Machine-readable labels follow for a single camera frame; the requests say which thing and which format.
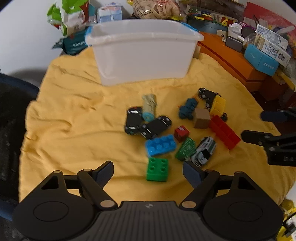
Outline pack of small milk cartons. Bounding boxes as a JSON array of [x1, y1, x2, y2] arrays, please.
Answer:
[[97, 3, 123, 24]]

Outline red bag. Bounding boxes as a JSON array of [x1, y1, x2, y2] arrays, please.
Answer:
[[244, 1, 296, 35]]

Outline yellow toy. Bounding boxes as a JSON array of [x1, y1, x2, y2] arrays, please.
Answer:
[[276, 198, 296, 241]]

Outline black mesh chair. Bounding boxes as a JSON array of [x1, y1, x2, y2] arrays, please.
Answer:
[[0, 73, 40, 224]]

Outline white plastic container blue handles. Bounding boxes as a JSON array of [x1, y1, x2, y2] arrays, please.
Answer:
[[85, 19, 205, 87]]

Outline orange box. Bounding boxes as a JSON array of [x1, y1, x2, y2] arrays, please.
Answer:
[[197, 31, 267, 82]]

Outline beige cylinder toy blue cap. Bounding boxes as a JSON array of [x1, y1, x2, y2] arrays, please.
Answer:
[[142, 94, 158, 121]]

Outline flat green box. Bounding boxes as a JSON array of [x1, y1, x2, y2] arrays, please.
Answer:
[[175, 137, 197, 162]]

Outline black toy car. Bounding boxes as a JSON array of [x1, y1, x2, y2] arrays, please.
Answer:
[[140, 115, 173, 140], [124, 107, 144, 136]]

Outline clear bag of snacks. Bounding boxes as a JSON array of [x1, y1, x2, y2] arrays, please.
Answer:
[[131, 0, 181, 20]]

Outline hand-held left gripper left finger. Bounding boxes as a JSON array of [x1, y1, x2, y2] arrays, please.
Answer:
[[40, 160, 118, 211]]

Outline small red block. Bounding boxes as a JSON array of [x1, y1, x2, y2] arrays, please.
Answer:
[[174, 125, 190, 143]]

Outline green building brick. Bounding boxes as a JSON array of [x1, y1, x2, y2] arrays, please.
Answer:
[[146, 157, 169, 182]]

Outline toy box with colourful blocks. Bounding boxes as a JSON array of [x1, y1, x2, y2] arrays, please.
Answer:
[[186, 6, 232, 36]]

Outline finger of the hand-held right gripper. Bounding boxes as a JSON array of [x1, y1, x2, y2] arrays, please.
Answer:
[[260, 110, 296, 123], [241, 130, 279, 150]]

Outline teal toy figure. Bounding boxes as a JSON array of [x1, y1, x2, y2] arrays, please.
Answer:
[[178, 98, 199, 120]]

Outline white and blue carton box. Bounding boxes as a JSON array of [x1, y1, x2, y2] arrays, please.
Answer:
[[254, 24, 291, 68]]

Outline white and green toy car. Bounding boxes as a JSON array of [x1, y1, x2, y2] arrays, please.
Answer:
[[191, 136, 217, 167]]

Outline long red building brick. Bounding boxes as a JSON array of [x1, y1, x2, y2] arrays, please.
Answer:
[[209, 115, 241, 150]]

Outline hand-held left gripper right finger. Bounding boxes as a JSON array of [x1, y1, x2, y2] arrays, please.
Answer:
[[179, 161, 258, 210]]

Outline yellow cloth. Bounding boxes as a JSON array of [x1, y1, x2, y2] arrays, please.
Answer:
[[18, 49, 293, 205]]

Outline dark teal box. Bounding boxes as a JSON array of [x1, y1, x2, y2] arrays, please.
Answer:
[[52, 30, 93, 56]]

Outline yellow and black toy truck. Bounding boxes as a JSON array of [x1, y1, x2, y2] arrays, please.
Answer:
[[198, 87, 228, 122]]

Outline blue building brick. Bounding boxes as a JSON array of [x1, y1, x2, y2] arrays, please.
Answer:
[[145, 134, 177, 157]]

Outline green and white snack bag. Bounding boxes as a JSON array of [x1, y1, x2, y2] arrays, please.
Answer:
[[47, 0, 91, 37]]

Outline brown cube block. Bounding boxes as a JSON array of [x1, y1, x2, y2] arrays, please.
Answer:
[[193, 108, 211, 129]]

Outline grey power bank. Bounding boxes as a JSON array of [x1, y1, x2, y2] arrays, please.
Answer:
[[225, 36, 244, 52]]

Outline light blue box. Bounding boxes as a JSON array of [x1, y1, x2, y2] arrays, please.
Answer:
[[244, 44, 280, 77]]

